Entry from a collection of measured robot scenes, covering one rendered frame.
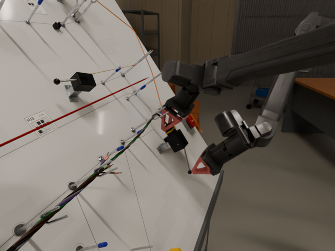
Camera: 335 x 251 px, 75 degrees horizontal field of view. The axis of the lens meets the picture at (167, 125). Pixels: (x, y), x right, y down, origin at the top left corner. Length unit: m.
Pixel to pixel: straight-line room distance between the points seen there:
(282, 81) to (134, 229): 0.59
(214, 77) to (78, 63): 0.38
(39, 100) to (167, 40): 5.22
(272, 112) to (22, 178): 0.61
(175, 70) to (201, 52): 6.24
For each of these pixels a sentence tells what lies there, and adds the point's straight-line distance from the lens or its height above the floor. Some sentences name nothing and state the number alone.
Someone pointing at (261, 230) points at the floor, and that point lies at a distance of 2.09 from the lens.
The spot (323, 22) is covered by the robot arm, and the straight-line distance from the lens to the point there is 0.95.
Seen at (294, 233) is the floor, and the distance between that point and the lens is 2.18.
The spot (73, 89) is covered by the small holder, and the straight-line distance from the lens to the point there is 0.59.
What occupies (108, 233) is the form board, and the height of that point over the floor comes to 1.07.
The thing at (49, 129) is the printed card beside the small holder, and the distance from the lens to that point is 0.53.
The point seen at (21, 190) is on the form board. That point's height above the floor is 1.21.
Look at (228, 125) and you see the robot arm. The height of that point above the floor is 1.22.
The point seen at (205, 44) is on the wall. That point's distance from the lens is 6.75.
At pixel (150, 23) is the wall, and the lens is 5.81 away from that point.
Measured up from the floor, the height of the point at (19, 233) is 1.17.
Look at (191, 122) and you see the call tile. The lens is 0.93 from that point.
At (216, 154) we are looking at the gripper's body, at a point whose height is 1.14.
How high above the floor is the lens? 1.47
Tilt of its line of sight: 23 degrees down
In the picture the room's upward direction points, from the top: straight up
